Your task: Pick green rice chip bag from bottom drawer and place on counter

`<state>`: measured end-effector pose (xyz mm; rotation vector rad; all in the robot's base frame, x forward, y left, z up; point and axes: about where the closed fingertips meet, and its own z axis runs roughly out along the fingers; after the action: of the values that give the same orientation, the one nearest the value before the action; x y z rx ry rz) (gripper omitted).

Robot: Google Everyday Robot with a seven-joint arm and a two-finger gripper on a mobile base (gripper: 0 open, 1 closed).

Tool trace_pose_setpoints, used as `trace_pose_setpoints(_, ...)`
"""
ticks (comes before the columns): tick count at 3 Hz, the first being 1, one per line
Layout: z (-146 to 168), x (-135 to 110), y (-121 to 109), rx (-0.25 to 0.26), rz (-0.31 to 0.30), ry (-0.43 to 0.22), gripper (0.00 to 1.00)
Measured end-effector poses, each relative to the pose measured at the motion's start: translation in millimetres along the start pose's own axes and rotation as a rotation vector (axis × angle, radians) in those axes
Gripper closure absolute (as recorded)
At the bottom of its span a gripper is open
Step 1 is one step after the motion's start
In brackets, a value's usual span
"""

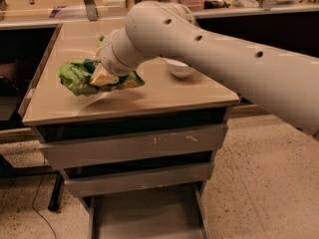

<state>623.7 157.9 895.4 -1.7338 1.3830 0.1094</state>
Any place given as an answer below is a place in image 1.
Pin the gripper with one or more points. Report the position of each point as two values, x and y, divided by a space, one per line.
107 58

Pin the green rice chip bag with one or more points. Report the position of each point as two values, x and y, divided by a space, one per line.
75 76

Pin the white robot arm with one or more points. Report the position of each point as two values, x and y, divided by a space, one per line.
284 83

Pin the top grey drawer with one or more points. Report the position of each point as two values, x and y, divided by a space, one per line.
133 146

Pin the grey drawer cabinet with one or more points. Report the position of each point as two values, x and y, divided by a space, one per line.
164 102

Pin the middle grey drawer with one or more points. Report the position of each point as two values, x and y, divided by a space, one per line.
139 180

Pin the open bottom grey drawer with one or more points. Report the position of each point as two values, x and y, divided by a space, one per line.
172 212

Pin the white bowl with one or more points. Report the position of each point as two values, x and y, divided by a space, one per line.
178 69

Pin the black table leg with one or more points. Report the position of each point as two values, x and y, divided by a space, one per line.
54 202

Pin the left metal post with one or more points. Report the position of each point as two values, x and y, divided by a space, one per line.
91 10

